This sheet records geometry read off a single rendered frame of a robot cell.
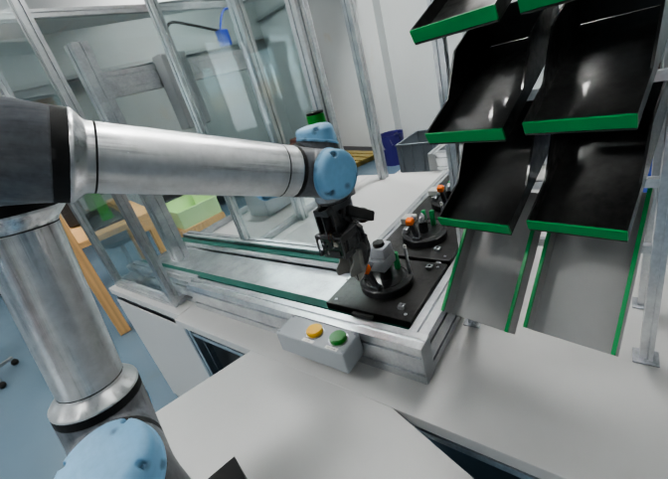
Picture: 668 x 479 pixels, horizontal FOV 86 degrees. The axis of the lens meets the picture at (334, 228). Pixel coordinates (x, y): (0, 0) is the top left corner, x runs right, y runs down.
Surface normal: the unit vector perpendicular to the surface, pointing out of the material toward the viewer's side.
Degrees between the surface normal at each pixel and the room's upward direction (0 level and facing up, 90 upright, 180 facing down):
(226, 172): 100
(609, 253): 45
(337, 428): 0
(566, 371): 0
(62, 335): 88
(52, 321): 87
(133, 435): 7
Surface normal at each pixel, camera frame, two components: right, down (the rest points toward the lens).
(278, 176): 0.59, 0.36
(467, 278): -0.66, -0.31
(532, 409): -0.25, -0.88
